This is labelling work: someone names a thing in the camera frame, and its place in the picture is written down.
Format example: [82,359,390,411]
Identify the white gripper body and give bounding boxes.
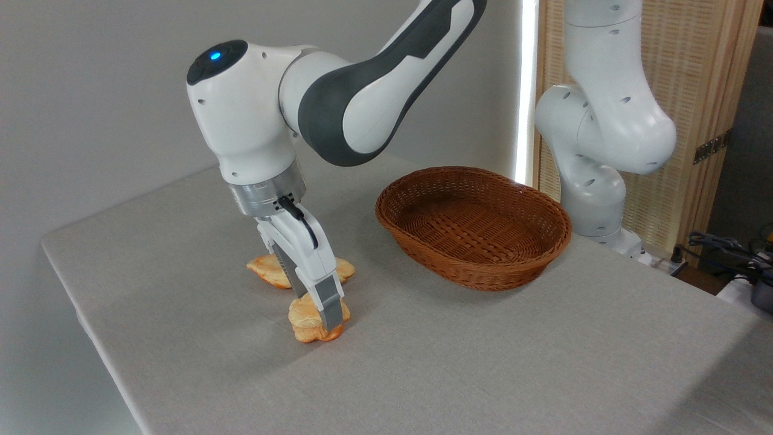
[254,203,339,298]

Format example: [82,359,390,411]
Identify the small round bread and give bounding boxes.
[287,294,351,344]

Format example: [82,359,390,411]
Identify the light wooden slatted screen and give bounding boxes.
[534,0,765,262]

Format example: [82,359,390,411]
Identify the grey tablecloth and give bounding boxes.
[40,152,773,435]

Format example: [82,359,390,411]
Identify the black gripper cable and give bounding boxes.
[277,196,319,250]

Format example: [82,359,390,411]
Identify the long leaf-shaped bread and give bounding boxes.
[246,253,356,290]

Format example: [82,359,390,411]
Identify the brown oval wicker basket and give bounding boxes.
[375,166,573,292]

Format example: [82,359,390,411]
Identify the black cable bundle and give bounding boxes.
[687,231,773,286]

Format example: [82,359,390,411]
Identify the dark metal screen hinge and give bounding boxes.
[693,129,732,165]

